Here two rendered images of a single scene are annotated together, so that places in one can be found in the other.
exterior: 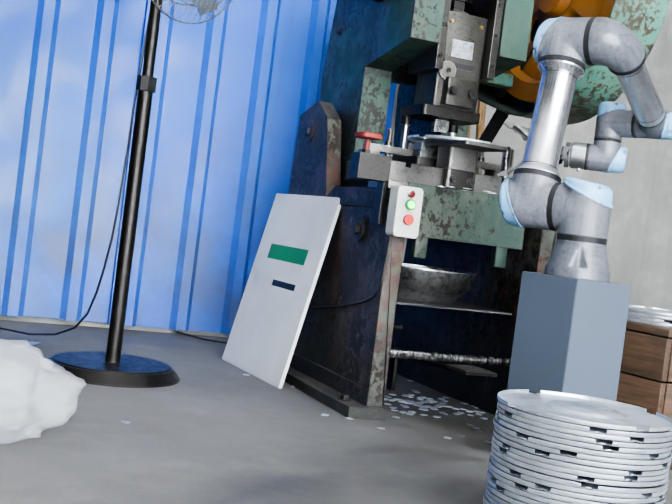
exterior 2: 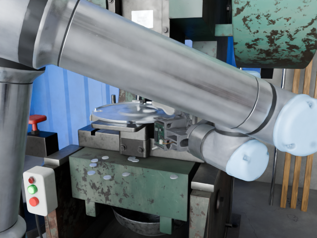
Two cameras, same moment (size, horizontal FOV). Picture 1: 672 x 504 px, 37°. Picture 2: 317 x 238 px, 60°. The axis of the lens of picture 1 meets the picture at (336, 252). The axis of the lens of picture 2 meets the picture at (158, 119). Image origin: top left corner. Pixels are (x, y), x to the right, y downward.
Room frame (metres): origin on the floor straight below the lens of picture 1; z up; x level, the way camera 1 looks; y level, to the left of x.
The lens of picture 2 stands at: (2.33, -0.94, 0.97)
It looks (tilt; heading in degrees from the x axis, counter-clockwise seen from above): 14 degrees down; 43
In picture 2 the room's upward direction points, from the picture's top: straight up
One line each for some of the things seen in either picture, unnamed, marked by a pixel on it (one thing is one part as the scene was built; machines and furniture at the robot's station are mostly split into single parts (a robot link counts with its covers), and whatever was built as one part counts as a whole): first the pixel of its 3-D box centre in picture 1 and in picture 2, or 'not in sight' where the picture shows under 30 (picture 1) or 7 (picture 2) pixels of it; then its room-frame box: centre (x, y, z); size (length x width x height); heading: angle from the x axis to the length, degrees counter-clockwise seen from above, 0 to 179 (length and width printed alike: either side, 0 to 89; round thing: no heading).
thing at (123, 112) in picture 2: (456, 143); (137, 111); (2.92, -0.31, 0.78); 0.29 x 0.29 x 0.01
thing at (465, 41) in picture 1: (454, 60); (147, 29); (3.00, -0.28, 1.04); 0.17 x 0.15 x 0.30; 23
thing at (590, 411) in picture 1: (584, 409); not in sight; (1.66, -0.45, 0.25); 0.29 x 0.29 x 0.01
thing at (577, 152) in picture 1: (576, 156); (205, 144); (2.81, -0.64, 0.78); 0.08 x 0.05 x 0.08; 165
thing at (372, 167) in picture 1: (368, 186); (42, 158); (2.70, -0.06, 0.62); 0.10 x 0.06 x 0.20; 113
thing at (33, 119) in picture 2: (366, 146); (35, 128); (2.70, -0.05, 0.72); 0.07 x 0.06 x 0.08; 23
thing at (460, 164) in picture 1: (462, 166); (132, 135); (2.87, -0.33, 0.72); 0.25 x 0.14 x 0.14; 23
